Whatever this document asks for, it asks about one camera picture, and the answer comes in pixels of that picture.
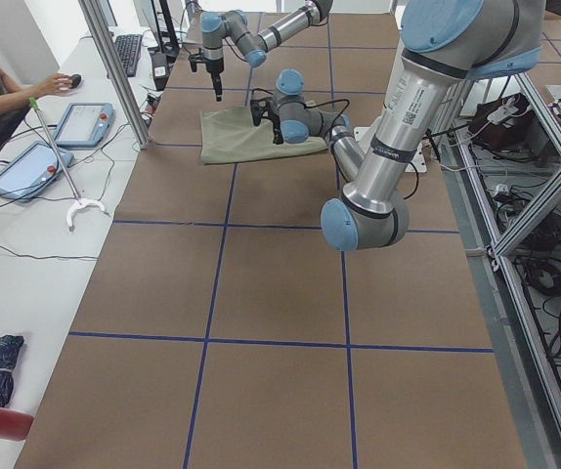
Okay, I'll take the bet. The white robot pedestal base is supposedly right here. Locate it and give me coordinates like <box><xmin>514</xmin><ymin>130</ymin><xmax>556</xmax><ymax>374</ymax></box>
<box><xmin>353</xmin><ymin>126</ymin><xmax>427</xmax><ymax>174</ymax></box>

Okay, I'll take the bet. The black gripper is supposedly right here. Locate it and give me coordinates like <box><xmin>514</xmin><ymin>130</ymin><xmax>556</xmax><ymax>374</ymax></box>
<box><xmin>249</xmin><ymin>97</ymin><xmax>284</xmax><ymax>145</ymax></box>
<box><xmin>188</xmin><ymin>48</ymin><xmax>225</xmax><ymax>102</ymax></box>

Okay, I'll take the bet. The aluminium frame post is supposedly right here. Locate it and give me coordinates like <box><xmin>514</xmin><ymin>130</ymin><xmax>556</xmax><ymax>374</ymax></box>
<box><xmin>78</xmin><ymin>0</ymin><xmax>151</xmax><ymax>149</ymax></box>

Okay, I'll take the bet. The reacher grabber stick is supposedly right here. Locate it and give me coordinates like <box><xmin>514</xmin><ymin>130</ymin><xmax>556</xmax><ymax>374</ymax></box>
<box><xmin>28</xmin><ymin>97</ymin><xmax>108</xmax><ymax>232</ymax></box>

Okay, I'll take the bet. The black keyboard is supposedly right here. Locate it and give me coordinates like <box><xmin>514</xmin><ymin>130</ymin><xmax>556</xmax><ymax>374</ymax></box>
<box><xmin>114</xmin><ymin>34</ymin><xmax>143</xmax><ymax>77</ymax></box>

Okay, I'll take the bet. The aluminium frame rail structure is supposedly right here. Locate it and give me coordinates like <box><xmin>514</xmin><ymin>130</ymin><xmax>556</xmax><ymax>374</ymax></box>
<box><xmin>426</xmin><ymin>58</ymin><xmax>561</xmax><ymax>469</ymax></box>

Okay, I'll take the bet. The black box with label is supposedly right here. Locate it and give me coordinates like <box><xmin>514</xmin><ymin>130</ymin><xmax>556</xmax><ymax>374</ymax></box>
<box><xmin>150</xmin><ymin>52</ymin><xmax>170</xmax><ymax>91</ymax></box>

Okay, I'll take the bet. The olive green long-sleeve shirt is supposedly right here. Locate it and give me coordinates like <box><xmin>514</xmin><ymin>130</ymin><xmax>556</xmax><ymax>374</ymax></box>
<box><xmin>200</xmin><ymin>107</ymin><xmax>326</xmax><ymax>165</ymax></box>

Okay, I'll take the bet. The far blue teach pendant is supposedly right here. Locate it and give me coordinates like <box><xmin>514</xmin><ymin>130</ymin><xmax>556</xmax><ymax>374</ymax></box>
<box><xmin>54</xmin><ymin>103</ymin><xmax>114</xmax><ymax>149</ymax></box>

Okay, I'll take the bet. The blue teach pendant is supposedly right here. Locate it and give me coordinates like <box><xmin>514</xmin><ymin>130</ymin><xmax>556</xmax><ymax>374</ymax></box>
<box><xmin>54</xmin><ymin>103</ymin><xmax>114</xmax><ymax>149</ymax></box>
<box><xmin>0</xmin><ymin>142</ymin><xmax>63</xmax><ymax>201</ymax></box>

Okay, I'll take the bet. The near blue teach pendant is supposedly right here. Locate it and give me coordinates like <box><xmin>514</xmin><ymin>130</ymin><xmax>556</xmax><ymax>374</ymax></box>
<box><xmin>0</xmin><ymin>142</ymin><xmax>63</xmax><ymax>201</ymax></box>

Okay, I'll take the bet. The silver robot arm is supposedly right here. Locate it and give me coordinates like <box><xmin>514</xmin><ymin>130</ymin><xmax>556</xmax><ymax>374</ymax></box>
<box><xmin>250</xmin><ymin>1</ymin><xmax>545</xmax><ymax>251</ymax></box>
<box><xmin>189</xmin><ymin>0</ymin><xmax>332</xmax><ymax>102</ymax></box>

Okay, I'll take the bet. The black computer mouse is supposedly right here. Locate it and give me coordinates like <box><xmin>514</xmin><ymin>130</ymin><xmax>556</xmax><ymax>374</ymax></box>
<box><xmin>69</xmin><ymin>74</ymin><xmax>82</xmax><ymax>89</ymax></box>

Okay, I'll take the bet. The folded dark blue umbrella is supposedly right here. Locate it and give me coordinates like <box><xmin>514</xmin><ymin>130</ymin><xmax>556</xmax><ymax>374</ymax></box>
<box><xmin>0</xmin><ymin>334</ymin><xmax>24</xmax><ymax>407</ymax></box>

